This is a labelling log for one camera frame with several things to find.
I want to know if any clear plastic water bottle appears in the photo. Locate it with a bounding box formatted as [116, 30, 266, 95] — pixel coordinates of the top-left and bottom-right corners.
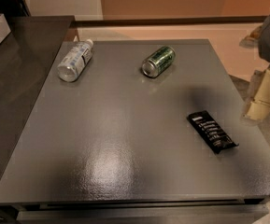
[57, 39, 93, 82]

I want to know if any green soda can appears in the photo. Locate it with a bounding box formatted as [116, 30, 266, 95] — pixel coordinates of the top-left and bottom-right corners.
[141, 46, 176, 78]

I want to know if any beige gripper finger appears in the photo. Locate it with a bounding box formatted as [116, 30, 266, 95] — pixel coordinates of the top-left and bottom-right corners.
[241, 66, 270, 123]

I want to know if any black snack bar wrapper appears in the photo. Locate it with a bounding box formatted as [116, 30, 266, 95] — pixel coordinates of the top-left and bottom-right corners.
[187, 110, 238, 154]

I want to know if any dark side table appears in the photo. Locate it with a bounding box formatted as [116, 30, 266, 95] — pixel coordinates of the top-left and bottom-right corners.
[0, 16, 74, 179]

